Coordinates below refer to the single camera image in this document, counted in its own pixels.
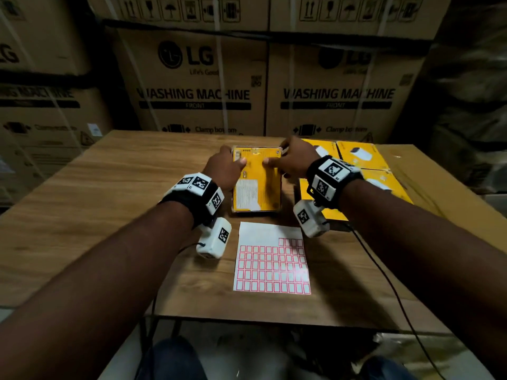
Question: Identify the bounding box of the person's left hand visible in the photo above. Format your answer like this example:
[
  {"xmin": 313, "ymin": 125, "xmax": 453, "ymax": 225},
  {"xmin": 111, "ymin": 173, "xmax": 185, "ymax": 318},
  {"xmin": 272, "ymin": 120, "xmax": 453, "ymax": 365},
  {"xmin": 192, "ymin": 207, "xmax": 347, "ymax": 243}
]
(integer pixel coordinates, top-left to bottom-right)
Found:
[{"xmin": 202, "ymin": 145, "xmax": 247, "ymax": 191}]

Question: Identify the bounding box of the black wristband with marker tags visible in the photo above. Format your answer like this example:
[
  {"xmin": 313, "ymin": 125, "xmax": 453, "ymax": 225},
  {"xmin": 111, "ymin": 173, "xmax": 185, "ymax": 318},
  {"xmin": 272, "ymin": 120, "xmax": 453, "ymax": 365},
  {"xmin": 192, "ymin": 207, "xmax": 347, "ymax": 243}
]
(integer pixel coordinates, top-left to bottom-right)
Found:
[
  {"xmin": 306, "ymin": 155, "xmax": 364, "ymax": 210},
  {"xmin": 159, "ymin": 173, "xmax": 226, "ymax": 229}
]

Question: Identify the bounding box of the sheet of red-bordered labels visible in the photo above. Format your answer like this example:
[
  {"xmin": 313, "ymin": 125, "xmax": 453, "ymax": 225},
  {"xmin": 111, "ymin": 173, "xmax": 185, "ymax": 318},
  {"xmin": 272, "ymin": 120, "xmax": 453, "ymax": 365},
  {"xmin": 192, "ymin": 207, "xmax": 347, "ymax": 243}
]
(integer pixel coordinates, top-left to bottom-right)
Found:
[{"xmin": 232, "ymin": 221, "xmax": 312, "ymax": 296}]

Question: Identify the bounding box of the flat brown cardboard sheet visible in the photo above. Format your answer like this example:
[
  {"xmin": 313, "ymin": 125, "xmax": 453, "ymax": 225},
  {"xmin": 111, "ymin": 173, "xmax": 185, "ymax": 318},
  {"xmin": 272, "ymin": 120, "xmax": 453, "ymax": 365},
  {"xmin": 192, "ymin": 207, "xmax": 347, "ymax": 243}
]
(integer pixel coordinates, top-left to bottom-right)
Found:
[{"xmin": 376, "ymin": 144, "xmax": 507, "ymax": 254}]

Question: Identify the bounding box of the person's right leg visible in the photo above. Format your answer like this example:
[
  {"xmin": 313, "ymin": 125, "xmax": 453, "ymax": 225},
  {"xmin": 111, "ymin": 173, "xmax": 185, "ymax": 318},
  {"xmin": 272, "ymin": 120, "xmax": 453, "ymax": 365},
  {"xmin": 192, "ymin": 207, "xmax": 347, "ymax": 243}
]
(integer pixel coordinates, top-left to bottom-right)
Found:
[{"xmin": 358, "ymin": 356, "xmax": 419, "ymax": 380}]

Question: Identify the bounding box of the person's right hand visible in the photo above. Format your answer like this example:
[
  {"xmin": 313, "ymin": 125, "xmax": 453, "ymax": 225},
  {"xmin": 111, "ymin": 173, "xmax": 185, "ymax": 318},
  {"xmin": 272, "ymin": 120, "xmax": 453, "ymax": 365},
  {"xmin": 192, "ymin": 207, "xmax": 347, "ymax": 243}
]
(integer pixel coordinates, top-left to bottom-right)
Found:
[{"xmin": 262, "ymin": 136, "xmax": 321, "ymax": 179}]

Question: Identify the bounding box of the person's right forearm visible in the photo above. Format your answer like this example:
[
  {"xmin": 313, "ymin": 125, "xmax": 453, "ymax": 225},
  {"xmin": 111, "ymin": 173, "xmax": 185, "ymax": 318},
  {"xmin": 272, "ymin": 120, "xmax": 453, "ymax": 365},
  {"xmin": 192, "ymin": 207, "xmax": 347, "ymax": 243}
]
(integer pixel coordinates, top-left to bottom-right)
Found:
[{"xmin": 339, "ymin": 179, "xmax": 507, "ymax": 380}]

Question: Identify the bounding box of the plastic wrapped flat carton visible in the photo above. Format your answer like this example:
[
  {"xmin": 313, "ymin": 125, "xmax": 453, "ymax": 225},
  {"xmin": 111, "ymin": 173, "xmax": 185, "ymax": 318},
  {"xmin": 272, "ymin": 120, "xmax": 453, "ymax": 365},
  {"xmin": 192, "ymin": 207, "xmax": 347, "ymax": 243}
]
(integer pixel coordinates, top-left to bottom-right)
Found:
[{"xmin": 374, "ymin": 332, "xmax": 468, "ymax": 368}]

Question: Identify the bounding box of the stack of large printed cartons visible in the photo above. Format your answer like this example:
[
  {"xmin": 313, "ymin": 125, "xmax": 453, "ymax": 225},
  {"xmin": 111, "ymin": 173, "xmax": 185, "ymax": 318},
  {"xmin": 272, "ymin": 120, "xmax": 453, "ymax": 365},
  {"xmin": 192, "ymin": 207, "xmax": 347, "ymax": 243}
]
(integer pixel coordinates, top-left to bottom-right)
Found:
[{"xmin": 0, "ymin": 0, "xmax": 452, "ymax": 206}]

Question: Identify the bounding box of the person's left forearm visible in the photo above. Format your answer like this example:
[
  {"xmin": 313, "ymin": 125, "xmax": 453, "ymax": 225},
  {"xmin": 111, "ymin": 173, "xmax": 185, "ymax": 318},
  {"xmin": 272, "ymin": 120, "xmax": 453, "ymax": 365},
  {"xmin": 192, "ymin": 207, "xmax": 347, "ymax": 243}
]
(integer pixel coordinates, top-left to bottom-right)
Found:
[{"xmin": 0, "ymin": 201, "xmax": 194, "ymax": 380}]

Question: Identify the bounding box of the black metal table frame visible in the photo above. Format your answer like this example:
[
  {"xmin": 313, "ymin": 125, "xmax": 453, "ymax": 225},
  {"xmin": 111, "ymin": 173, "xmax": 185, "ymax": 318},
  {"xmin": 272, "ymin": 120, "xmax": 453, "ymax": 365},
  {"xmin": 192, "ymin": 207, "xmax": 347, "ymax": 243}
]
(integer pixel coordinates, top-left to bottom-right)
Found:
[{"xmin": 138, "ymin": 316, "xmax": 183, "ymax": 353}]

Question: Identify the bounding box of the black stretch wrap band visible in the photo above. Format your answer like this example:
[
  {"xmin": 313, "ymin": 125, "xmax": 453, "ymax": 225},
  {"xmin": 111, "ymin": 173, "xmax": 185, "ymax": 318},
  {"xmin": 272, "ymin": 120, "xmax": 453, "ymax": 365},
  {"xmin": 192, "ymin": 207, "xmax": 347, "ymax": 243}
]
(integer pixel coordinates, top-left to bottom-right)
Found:
[
  {"xmin": 101, "ymin": 18, "xmax": 433, "ymax": 56},
  {"xmin": 0, "ymin": 71, "xmax": 116, "ymax": 90}
]

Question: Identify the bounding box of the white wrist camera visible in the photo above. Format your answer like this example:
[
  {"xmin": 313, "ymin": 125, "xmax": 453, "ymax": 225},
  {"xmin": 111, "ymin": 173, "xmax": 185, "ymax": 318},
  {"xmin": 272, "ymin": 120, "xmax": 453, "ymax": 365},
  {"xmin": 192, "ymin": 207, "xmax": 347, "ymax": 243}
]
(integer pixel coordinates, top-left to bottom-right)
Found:
[
  {"xmin": 293, "ymin": 199, "xmax": 330, "ymax": 239},
  {"xmin": 196, "ymin": 216, "xmax": 233, "ymax": 260}
]

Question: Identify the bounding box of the person's leg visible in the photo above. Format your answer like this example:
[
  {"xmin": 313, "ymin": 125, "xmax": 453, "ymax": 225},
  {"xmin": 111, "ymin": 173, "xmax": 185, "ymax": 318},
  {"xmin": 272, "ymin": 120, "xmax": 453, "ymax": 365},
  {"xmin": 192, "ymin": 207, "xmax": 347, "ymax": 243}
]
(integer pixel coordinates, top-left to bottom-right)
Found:
[
  {"xmin": 136, "ymin": 337, "xmax": 209, "ymax": 380},
  {"xmin": 358, "ymin": 356, "xmax": 419, "ymax": 380}
]

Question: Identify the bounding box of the plastic wrapped cardboard stack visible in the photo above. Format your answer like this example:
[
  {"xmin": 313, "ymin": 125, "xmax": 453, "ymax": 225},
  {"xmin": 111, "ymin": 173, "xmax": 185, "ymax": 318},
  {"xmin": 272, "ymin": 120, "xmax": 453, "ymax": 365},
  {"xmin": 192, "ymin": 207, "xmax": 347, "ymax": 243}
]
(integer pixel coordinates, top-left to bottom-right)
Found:
[{"xmin": 390, "ymin": 0, "xmax": 507, "ymax": 194}]

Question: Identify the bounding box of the person's left leg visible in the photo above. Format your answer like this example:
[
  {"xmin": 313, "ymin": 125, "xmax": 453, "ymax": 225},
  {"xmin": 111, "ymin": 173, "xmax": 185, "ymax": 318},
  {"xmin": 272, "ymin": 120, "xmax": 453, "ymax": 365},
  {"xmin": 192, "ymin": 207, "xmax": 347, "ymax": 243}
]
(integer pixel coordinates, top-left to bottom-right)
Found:
[{"xmin": 136, "ymin": 337, "xmax": 209, "ymax": 380}]

